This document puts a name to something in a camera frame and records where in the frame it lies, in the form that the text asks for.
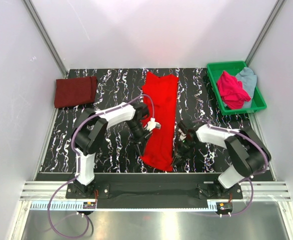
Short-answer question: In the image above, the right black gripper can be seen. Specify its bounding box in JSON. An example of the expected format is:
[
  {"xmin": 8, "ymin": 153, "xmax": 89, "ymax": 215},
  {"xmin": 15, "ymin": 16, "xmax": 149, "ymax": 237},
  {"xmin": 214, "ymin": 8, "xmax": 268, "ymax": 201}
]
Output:
[{"xmin": 171, "ymin": 137, "xmax": 199, "ymax": 167}]

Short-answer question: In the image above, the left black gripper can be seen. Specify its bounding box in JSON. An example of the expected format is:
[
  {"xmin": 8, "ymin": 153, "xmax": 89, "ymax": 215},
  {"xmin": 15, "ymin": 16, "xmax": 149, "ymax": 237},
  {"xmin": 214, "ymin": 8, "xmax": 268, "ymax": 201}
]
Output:
[{"xmin": 126, "ymin": 120, "xmax": 153, "ymax": 157}]

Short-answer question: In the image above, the bright red t-shirt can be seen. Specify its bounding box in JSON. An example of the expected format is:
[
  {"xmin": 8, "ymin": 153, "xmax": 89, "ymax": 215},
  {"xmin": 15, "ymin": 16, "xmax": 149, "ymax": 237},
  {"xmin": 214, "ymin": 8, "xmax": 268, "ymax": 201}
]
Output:
[{"xmin": 141, "ymin": 72, "xmax": 179, "ymax": 172}]

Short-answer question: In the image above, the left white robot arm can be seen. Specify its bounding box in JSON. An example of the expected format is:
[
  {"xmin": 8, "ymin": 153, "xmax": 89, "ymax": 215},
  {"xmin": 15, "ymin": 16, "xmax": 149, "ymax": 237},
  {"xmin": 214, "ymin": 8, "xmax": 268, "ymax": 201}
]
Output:
[{"xmin": 71, "ymin": 102, "xmax": 152, "ymax": 198}]

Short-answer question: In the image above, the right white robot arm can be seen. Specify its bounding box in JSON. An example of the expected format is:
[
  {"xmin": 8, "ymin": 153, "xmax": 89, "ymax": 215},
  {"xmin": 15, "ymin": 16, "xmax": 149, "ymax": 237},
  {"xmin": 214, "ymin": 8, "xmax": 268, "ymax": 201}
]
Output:
[{"xmin": 171, "ymin": 121, "xmax": 272, "ymax": 199}]

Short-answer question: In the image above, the right orange connector block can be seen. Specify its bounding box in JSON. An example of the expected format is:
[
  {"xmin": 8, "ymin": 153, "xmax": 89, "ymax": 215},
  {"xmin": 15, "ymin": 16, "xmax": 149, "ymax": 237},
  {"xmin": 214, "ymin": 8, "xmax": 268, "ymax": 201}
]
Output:
[{"xmin": 217, "ymin": 202, "xmax": 233, "ymax": 211}]

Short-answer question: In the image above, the orange connector block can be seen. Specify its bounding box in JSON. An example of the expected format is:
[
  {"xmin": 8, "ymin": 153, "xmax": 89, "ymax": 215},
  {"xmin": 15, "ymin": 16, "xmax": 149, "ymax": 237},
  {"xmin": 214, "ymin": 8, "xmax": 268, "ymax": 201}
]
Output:
[
  {"xmin": 217, "ymin": 202, "xmax": 233, "ymax": 211},
  {"xmin": 83, "ymin": 202, "xmax": 96, "ymax": 209}
]

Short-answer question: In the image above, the folded maroon t-shirt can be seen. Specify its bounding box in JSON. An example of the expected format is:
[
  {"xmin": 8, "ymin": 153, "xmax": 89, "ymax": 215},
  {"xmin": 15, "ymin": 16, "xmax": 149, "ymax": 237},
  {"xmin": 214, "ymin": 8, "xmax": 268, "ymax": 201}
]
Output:
[{"xmin": 54, "ymin": 76, "xmax": 98, "ymax": 109}]

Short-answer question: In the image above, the pink crumpled t-shirt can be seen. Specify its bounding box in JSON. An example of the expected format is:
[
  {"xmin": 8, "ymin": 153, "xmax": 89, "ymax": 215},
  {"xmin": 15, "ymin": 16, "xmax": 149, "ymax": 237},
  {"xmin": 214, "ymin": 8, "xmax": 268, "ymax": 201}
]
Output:
[{"xmin": 216, "ymin": 71, "xmax": 252, "ymax": 110}]

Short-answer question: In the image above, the left orange connector block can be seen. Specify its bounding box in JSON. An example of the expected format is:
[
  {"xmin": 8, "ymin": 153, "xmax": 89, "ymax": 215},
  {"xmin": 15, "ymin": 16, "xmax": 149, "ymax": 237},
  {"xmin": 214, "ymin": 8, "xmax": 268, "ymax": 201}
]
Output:
[{"xmin": 83, "ymin": 202, "xmax": 96, "ymax": 209}]

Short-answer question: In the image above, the grey-blue crumpled t-shirt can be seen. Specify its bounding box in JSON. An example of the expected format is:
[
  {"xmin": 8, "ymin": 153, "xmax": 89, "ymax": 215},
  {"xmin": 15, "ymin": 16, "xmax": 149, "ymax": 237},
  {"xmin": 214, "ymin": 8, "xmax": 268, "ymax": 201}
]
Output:
[{"xmin": 235, "ymin": 67, "xmax": 258, "ymax": 109}]

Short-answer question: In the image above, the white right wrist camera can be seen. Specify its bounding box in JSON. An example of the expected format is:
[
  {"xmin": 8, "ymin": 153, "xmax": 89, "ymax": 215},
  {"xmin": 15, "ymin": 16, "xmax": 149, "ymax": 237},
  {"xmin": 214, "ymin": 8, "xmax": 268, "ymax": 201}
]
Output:
[{"xmin": 179, "ymin": 132, "xmax": 189, "ymax": 142}]

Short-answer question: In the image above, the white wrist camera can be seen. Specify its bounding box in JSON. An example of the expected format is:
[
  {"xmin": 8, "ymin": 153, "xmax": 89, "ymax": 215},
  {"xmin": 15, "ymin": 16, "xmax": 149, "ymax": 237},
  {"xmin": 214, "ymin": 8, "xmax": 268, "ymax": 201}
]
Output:
[
  {"xmin": 145, "ymin": 118, "xmax": 161, "ymax": 132},
  {"xmin": 179, "ymin": 132, "xmax": 189, "ymax": 142}
]

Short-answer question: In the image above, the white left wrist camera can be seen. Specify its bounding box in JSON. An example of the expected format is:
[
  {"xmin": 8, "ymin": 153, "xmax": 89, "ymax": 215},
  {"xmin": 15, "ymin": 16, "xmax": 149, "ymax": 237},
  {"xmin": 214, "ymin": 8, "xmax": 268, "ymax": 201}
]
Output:
[{"xmin": 145, "ymin": 118, "xmax": 161, "ymax": 132}]

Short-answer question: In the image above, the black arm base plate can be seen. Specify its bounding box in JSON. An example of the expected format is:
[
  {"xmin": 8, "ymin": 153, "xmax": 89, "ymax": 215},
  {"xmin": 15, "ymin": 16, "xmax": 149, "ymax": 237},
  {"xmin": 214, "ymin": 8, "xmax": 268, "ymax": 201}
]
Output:
[{"xmin": 66, "ymin": 173, "xmax": 243, "ymax": 210}]

